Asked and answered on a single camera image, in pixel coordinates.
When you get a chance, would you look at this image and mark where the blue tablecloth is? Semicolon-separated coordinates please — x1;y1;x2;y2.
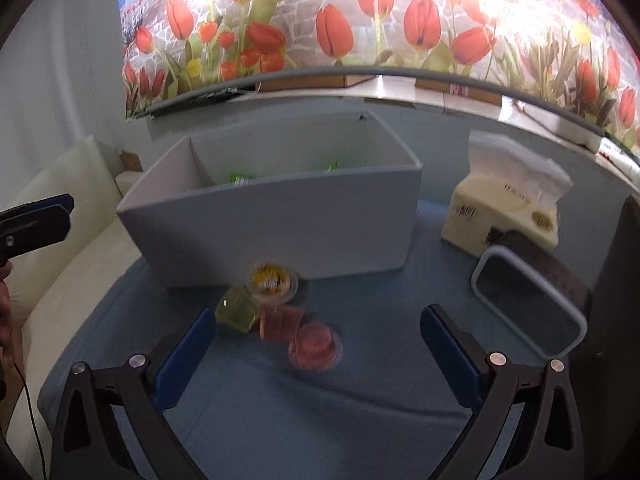
37;197;603;480

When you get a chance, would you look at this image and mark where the cardboard scrap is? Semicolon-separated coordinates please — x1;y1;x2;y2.
118;149;145;174

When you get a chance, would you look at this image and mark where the black speaker with grey rim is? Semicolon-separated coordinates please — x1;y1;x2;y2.
470;230;594;359

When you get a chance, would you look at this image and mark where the yellow tissue box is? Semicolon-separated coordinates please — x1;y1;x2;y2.
440;130;574;257

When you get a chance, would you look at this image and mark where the thin black cable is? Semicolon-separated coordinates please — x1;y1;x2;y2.
10;359;50;480

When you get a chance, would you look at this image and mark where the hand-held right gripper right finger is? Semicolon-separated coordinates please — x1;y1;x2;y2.
421;304;586;480

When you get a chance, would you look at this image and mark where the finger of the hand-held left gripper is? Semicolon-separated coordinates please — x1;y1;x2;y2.
0;194;75;263

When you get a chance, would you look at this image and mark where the white power strip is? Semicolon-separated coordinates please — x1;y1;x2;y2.
596;135;640;177

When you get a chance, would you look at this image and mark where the orange jelly cup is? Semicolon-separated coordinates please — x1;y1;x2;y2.
259;305;307;344

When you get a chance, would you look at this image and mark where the yellow jelly cup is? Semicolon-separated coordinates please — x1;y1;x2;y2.
246;261;302;306

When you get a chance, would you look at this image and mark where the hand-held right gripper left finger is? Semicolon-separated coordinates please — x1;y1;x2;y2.
50;306;217;480

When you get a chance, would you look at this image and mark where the white cardboard box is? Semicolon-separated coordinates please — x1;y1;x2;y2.
116;110;423;289

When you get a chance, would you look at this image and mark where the tulip wall poster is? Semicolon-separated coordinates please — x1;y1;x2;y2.
117;0;640;153

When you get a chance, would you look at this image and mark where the green jelly cup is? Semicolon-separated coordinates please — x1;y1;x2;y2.
215;287;259;334

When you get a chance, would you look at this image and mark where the person's left hand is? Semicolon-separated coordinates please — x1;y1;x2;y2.
0;262;15;366

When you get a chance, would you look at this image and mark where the white leather sofa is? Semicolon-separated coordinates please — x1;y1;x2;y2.
0;135;147;480

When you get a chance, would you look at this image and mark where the pink jelly cup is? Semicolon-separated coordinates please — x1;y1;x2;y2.
286;321;344;372

